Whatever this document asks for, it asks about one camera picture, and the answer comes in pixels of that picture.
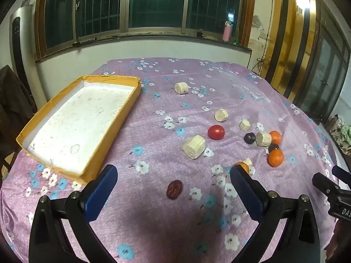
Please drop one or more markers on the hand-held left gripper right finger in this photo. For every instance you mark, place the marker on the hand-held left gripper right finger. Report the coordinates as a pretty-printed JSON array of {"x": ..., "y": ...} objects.
[{"x": 244, "y": 189}]

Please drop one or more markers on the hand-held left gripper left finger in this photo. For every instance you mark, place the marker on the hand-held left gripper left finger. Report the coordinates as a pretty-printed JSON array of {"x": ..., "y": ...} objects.
[{"x": 99, "y": 196}]

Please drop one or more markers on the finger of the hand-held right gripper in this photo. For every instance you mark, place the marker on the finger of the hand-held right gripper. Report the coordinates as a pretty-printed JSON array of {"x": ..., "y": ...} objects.
[
  {"x": 322, "y": 182},
  {"x": 341, "y": 173}
]

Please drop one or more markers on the small orange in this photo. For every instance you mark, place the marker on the small orange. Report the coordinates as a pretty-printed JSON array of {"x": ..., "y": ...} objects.
[
  {"x": 243, "y": 166},
  {"x": 276, "y": 137}
]

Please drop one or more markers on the small corn cob piece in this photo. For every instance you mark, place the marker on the small corn cob piece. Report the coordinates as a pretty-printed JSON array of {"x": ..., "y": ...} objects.
[{"x": 248, "y": 161}]

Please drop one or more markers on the large orange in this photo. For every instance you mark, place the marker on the large orange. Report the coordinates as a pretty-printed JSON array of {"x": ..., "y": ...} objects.
[{"x": 275, "y": 158}]

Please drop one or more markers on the dark plum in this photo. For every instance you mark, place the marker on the dark plum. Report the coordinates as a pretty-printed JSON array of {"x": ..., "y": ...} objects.
[
  {"x": 273, "y": 148},
  {"x": 249, "y": 138}
]

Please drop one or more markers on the red tomato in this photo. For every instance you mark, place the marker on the red tomato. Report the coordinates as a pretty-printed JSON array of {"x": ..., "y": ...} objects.
[{"x": 216, "y": 132}]

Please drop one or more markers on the large corn cob piece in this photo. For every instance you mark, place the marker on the large corn cob piece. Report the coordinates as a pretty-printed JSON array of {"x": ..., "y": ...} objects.
[{"x": 194, "y": 147}]

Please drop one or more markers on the red date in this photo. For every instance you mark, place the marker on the red date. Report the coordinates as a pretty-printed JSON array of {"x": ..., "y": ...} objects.
[{"x": 174, "y": 189}]

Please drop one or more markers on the yellow cardboard tray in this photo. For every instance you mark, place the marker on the yellow cardboard tray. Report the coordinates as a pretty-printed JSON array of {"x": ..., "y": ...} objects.
[{"x": 79, "y": 126}]

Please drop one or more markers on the patterned cushion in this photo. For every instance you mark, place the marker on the patterned cushion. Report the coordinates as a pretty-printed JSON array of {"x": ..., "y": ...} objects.
[{"x": 341, "y": 134}]

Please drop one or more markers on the purple floral tablecloth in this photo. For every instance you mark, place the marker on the purple floral tablecloth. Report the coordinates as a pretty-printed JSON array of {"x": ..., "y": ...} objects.
[{"x": 170, "y": 224}]

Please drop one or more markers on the glass door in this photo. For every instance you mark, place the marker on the glass door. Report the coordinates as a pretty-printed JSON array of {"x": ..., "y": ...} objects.
[{"x": 326, "y": 65}]

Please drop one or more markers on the dark cloth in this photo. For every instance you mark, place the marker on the dark cloth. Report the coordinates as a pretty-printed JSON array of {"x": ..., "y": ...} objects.
[{"x": 13, "y": 101}]

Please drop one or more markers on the pink water bottle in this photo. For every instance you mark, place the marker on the pink water bottle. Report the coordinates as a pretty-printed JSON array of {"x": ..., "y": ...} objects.
[{"x": 227, "y": 31}]

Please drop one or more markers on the small black object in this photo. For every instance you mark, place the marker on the small black object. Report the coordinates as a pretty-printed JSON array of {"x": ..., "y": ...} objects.
[{"x": 199, "y": 34}]

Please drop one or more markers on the white standing air conditioner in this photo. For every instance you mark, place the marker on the white standing air conditioner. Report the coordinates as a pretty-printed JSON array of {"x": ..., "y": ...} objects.
[{"x": 23, "y": 52}]

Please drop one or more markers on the wooden framed window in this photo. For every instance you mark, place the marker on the wooden framed window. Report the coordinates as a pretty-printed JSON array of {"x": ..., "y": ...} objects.
[{"x": 142, "y": 5}]

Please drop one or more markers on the wall switch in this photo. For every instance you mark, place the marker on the wall switch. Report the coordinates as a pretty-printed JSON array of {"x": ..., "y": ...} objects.
[{"x": 300, "y": 9}]

